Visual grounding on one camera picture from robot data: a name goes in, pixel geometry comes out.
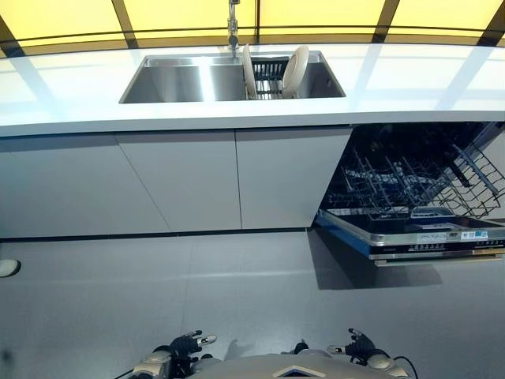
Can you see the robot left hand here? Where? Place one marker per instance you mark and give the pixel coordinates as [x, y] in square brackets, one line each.
[187, 345]

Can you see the beige ceramic plate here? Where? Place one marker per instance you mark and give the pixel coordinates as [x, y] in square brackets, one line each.
[247, 65]
[295, 71]

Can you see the grey robot torso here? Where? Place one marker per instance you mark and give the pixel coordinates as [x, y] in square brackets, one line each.
[292, 365]

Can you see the dishwasher detergent dispenser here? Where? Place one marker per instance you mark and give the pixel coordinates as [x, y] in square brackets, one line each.
[432, 213]

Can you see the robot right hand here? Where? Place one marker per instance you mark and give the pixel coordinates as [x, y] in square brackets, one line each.
[361, 347]

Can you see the chrome kitchen faucet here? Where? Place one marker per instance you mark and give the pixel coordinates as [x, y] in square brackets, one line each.
[233, 23]

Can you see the round grey floor object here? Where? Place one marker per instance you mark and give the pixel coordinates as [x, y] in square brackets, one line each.
[8, 268]

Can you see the black sink drain rack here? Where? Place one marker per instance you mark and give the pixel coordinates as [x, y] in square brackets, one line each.
[268, 77]

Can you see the black window frame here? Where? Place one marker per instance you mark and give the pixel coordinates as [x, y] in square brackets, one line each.
[122, 16]

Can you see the stainless steel sink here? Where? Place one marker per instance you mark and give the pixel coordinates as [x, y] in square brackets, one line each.
[177, 83]

